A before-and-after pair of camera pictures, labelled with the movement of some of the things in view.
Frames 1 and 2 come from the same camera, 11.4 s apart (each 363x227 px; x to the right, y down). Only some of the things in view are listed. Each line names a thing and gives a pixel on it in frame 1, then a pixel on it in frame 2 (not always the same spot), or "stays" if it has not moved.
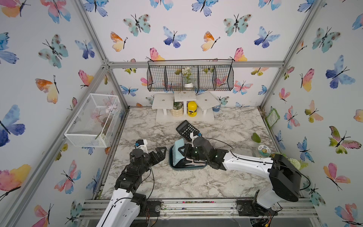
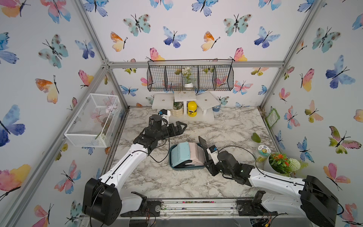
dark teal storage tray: [170, 163] stays
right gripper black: [187, 147] → [210, 167]
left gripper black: [160, 156] → [171, 127]
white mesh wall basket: [97, 121] stays
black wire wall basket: [215, 74] stays
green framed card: [272, 117] stays
